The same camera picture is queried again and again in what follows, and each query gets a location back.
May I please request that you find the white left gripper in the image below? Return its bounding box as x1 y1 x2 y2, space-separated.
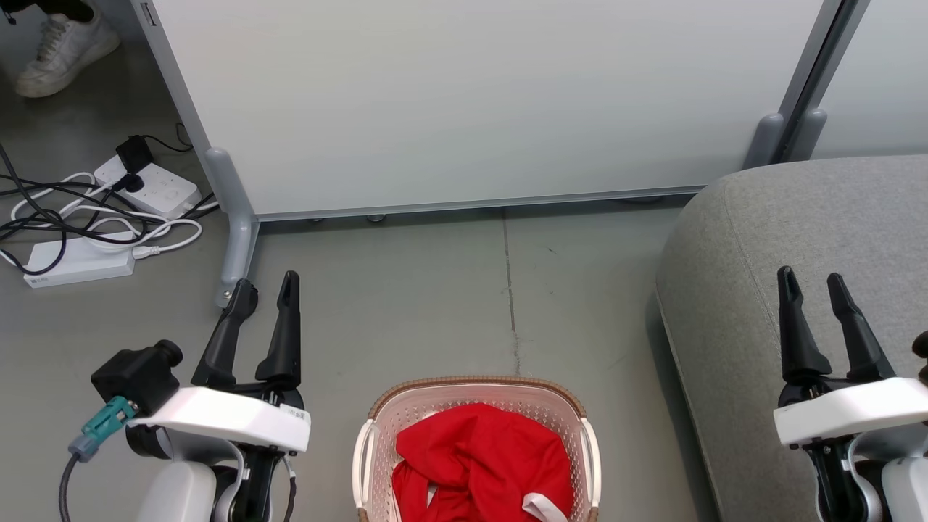
125 270 312 522

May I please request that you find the grey fabric sofa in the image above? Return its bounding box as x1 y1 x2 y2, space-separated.
655 154 928 522

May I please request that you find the black power adapter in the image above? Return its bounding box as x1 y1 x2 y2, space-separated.
116 136 154 173

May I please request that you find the long white power strip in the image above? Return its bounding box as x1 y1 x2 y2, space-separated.
24 236 136 289

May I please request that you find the teal left camera connector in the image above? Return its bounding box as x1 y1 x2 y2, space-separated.
69 397 138 463

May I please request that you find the pink perforated laundry basket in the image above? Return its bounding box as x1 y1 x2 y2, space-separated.
352 375 602 522

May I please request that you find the white square-socket power strip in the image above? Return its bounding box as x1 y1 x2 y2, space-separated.
93 154 202 218

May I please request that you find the white cable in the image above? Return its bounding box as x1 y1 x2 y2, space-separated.
0 172 220 270

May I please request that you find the white sneaker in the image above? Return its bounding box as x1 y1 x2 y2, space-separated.
14 6 121 99

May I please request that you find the black trouser leg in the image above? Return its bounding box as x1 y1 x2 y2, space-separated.
0 0 95 24

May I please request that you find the grey left camera cable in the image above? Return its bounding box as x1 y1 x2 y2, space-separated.
59 453 80 522

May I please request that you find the red fabric piece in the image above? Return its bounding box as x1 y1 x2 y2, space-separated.
395 403 575 522

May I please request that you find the black cable bundle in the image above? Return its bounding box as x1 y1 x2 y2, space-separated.
0 123 218 278

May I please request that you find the wide white partition grey frame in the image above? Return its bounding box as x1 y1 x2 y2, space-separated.
130 0 849 309

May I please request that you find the narrow white partition grey frame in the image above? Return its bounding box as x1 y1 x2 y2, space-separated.
787 0 928 164

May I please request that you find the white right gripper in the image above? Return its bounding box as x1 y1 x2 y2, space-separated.
773 265 928 522

